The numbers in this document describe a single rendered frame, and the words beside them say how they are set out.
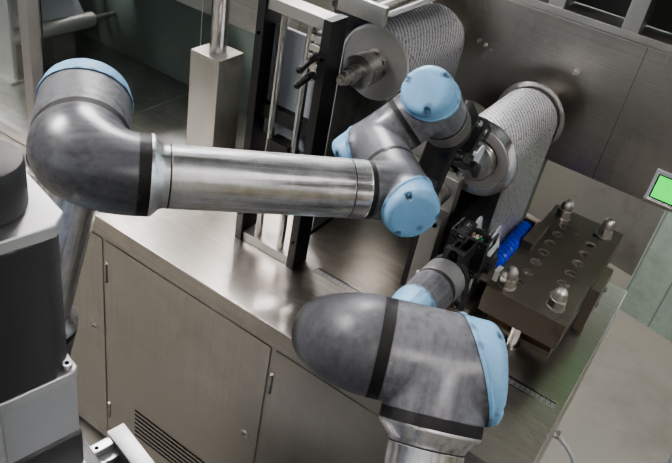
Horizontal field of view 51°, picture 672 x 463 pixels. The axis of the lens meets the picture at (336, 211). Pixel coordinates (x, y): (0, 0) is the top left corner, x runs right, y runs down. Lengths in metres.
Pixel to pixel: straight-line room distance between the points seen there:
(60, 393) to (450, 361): 0.39
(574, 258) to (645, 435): 1.36
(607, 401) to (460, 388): 2.09
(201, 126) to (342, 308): 1.08
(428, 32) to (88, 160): 0.81
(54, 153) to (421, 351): 0.45
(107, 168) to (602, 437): 2.20
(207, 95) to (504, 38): 0.70
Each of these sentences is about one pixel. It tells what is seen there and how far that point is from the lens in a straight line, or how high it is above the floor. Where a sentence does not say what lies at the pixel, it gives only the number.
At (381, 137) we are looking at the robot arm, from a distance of 0.96.
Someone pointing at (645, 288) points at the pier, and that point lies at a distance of 3.22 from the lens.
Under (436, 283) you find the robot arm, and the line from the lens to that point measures 1.15.
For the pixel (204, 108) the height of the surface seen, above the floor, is 1.03.
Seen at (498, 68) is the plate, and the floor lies 1.29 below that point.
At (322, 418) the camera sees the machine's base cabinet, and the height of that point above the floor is 0.72.
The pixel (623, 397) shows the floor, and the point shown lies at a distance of 2.90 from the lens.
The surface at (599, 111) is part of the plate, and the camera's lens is 1.57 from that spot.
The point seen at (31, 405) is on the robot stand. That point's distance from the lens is 0.64.
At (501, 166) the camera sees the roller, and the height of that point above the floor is 1.26.
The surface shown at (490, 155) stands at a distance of 1.28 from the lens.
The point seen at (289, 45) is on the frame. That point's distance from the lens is 1.34.
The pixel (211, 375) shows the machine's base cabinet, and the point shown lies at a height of 0.63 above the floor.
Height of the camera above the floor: 1.85
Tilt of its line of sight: 34 degrees down
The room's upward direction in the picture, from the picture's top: 11 degrees clockwise
